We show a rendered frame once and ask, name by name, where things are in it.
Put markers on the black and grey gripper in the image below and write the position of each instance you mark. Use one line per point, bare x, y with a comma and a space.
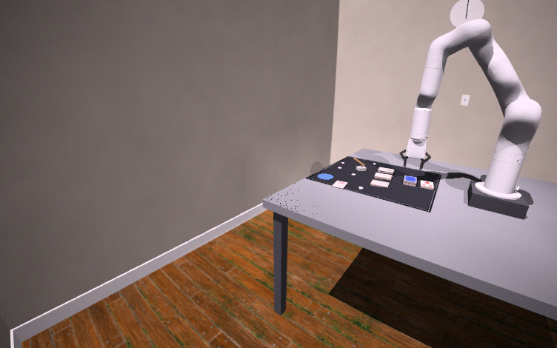
416, 149

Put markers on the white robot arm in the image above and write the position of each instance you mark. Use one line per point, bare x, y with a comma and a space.
521, 119

